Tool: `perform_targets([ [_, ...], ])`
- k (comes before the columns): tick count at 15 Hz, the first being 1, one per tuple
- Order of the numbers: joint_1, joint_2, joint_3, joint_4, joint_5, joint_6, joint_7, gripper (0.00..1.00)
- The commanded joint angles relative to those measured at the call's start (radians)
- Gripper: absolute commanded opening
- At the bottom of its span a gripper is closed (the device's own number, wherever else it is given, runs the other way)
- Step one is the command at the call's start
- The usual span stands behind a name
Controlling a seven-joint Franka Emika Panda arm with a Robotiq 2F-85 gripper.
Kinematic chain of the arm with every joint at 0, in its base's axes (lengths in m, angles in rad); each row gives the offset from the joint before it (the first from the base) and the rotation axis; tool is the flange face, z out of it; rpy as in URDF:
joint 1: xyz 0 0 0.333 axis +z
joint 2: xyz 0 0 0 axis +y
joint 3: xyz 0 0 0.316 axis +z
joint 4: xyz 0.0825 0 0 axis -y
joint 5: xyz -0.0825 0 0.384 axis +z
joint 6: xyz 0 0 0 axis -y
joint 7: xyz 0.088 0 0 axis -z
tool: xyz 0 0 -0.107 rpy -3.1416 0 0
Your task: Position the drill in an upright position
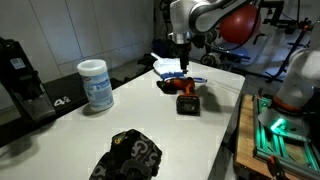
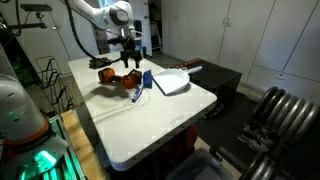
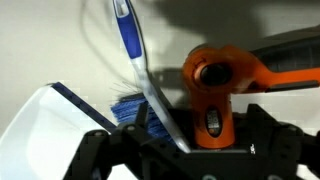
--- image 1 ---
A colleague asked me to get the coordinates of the white dustpan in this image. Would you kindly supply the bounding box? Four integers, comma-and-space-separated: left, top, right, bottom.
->
150, 52, 185, 76

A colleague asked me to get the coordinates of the orange black clamp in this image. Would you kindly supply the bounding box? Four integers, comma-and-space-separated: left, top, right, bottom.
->
266, 154, 285, 180

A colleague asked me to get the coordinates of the grey robot mount plate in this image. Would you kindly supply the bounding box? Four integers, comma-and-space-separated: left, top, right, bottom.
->
258, 106, 313, 138

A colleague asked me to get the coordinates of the wooden board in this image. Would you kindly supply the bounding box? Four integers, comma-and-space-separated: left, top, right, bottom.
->
233, 94, 278, 180

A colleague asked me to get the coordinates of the black exercise rack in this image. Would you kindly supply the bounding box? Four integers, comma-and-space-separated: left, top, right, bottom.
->
258, 0, 316, 84

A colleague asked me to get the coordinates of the orange cordless drill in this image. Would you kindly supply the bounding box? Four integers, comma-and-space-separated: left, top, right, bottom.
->
164, 76, 203, 117

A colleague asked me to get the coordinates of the white wipes canister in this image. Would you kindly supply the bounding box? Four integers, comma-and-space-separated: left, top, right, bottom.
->
76, 58, 115, 113

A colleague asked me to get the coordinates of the black upright device with label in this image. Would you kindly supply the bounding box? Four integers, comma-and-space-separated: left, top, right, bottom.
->
0, 36, 57, 125

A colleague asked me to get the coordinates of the white wall cabinet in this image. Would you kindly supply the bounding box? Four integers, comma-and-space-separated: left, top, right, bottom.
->
0, 0, 154, 84

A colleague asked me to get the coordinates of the small round metal weight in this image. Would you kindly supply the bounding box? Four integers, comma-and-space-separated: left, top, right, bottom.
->
199, 52, 220, 68

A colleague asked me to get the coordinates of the aluminium frame with green light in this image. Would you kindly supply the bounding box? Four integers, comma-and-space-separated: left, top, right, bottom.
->
252, 94, 320, 180

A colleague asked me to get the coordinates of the red exercise ball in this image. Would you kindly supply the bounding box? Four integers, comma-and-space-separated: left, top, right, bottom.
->
218, 3, 262, 45

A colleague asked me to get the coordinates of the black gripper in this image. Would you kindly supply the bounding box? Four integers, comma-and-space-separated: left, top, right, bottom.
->
174, 41, 193, 74

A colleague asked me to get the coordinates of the blue padded bench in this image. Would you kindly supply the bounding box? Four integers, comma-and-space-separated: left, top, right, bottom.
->
211, 41, 251, 64

